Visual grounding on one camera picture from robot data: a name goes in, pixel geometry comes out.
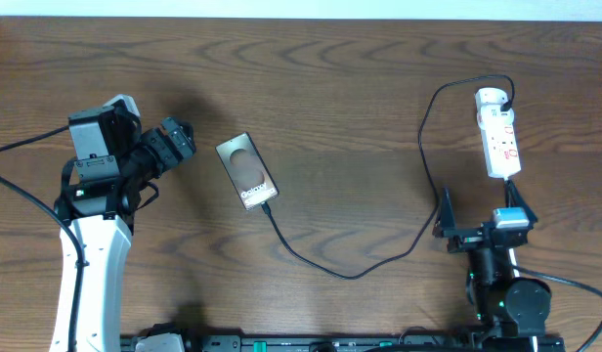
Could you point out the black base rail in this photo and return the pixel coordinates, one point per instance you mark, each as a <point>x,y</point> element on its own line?
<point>167,337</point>

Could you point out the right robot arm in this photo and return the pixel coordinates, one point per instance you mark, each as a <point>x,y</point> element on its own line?
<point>511,308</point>

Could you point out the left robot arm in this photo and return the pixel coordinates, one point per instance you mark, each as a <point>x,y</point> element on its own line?
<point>115,159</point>

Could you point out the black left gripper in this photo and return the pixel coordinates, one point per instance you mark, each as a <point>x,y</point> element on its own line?
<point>184,146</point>

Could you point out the white power strip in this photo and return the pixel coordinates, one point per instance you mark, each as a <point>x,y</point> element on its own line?
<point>499,142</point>

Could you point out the white USB charger plug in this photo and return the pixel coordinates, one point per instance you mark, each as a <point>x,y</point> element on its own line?
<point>492,115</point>

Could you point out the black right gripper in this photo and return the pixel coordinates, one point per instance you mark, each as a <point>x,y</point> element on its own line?
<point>447,227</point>

